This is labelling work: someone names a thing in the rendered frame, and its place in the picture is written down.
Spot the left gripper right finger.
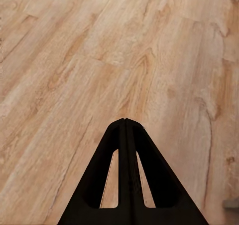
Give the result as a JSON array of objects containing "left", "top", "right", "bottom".
[{"left": 125, "top": 118, "right": 209, "bottom": 225}]

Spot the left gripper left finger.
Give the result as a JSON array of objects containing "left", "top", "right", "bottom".
[{"left": 58, "top": 118, "right": 133, "bottom": 225}]

